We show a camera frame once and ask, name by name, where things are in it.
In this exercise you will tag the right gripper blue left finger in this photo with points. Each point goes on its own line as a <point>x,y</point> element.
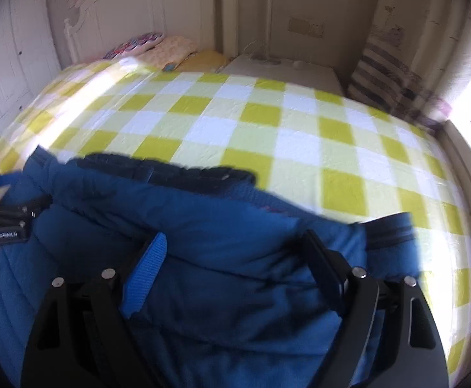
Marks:
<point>124,288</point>

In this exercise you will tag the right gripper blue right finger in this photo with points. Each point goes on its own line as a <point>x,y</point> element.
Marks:
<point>353,295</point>

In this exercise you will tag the blue quilted puffer jacket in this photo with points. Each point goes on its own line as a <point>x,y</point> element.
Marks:
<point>233,303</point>

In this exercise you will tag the yellow white checkered bedspread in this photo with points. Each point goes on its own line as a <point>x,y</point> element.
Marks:
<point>326,153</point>

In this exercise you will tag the white wardrobe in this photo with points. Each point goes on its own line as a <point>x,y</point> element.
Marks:
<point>28,58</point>

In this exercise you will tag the white nightstand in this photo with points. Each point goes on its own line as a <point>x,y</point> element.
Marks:
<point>292,71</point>

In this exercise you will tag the yellow pillow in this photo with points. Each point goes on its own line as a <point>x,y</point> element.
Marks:
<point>203,62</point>

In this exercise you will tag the colourful patterned pillow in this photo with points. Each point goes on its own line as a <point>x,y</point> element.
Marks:
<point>135,46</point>

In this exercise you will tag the pink beige pillow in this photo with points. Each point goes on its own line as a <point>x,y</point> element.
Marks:
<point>169,53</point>

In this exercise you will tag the patterned striped curtain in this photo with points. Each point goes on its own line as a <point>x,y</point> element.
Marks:
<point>416,62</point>

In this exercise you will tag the white wooden headboard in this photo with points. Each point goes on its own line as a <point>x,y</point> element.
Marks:
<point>104,24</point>

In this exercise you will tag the wall power socket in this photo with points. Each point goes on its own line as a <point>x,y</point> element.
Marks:
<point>306,27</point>

